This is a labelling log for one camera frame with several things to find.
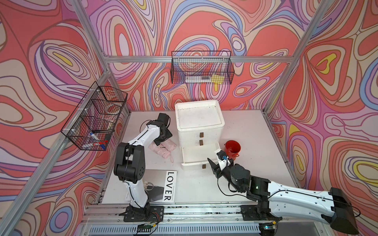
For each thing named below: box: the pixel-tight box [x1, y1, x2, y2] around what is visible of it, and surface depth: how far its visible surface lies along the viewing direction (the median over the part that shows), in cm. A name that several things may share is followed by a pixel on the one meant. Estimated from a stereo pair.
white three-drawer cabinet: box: [174, 99, 226, 169], surface depth 86 cm
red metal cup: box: [223, 140, 242, 161], surface depth 90 cm
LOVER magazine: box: [125, 169, 178, 205], surface depth 80 cm
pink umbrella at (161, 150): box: [148, 141, 174, 163], surface depth 95 cm
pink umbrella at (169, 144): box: [160, 138, 177, 152], surface depth 98 cm
